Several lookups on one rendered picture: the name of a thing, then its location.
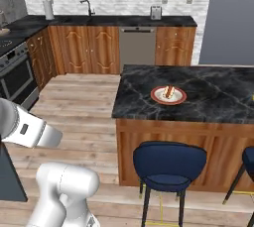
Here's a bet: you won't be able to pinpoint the dark grey fridge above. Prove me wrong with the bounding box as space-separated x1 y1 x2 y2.
0 141 29 203

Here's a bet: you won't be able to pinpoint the silver toaster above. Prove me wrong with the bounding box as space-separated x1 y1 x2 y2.
150 5 163 21

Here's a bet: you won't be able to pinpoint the black sink tap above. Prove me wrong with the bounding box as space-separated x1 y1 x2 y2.
79 0 96 18

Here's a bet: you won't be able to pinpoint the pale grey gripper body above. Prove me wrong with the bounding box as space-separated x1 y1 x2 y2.
35 123 64 150

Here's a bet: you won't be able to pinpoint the wooden corner base cupboards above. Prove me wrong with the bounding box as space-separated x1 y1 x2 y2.
26 27 59 92

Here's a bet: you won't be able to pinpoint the wooden kitchen island base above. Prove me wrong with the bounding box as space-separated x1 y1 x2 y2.
115 117 254 193

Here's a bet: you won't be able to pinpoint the white paper towel roll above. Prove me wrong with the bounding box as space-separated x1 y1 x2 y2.
42 0 56 21

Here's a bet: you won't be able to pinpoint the hot dog in bun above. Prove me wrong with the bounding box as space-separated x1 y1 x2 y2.
163 84 177 100

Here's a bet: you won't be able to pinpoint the wooden base cupboard run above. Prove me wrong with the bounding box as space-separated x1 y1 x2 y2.
48 25 121 75

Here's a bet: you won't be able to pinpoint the blue padded bar stool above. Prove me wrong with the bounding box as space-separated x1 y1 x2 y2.
222 146 254 227
132 140 208 227

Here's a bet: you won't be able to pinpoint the steel oven with hob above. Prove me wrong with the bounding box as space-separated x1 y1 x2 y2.
0 37 41 111

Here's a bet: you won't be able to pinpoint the wooden narrow base cupboard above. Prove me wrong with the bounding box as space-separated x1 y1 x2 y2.
155 26 197 67

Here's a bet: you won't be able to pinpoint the tan bowl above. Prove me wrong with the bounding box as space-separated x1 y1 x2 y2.
0 27 11 38

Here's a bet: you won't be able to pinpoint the red rimmed plate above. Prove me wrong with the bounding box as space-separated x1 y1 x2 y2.
150 85 188 106

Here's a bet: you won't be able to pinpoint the steel dishwasher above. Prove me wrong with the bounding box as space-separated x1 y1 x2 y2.
118 26 158 73

